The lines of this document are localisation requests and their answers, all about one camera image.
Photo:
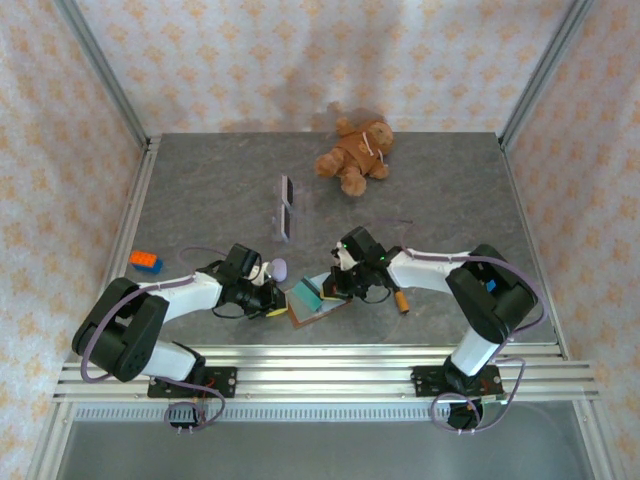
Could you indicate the brown leather card holder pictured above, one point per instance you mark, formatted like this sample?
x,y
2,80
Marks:
x,y
325,312

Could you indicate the teal plastic card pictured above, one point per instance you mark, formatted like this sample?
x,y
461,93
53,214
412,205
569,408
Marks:
x,y
306,295

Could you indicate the black plastic card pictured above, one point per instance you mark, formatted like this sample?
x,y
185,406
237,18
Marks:
x,y
286,190
286,225

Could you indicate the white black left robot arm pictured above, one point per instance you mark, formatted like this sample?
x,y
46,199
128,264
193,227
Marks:
x,y
175,300

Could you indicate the lilac oval object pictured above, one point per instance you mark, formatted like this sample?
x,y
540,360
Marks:
x,y
279,269

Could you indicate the blue toy brick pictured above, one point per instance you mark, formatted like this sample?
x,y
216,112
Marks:
x,y
155,269

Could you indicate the orange toy brick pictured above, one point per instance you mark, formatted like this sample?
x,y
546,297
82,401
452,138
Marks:
x,y
144,257

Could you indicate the brown teddy bear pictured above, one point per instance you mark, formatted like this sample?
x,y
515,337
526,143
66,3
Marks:
x,y
360,150

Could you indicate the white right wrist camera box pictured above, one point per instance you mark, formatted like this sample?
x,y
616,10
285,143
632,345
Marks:
x,y
344,257

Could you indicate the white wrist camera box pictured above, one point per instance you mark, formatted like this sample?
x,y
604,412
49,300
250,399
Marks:
x,y
344,257
260,274

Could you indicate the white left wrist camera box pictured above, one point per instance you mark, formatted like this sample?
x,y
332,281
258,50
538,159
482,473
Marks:
x,y
260,274

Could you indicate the aluminium mounting rail beam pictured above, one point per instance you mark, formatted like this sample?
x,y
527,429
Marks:
x,y
325,372

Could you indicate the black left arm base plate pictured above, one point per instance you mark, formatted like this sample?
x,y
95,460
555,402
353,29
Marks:
x,y
225,380

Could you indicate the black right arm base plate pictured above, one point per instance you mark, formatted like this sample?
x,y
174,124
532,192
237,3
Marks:
x,y
425,380

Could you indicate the aluminium side rail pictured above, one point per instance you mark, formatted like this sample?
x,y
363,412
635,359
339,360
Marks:
x,y
127,225
532,225

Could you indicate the aluminium frame leg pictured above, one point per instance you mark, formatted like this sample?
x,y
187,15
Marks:
x,y
597,445
47,445

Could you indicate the aluminium frame post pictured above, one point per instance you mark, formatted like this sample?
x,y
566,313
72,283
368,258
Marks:
x,y
105,75
545,75

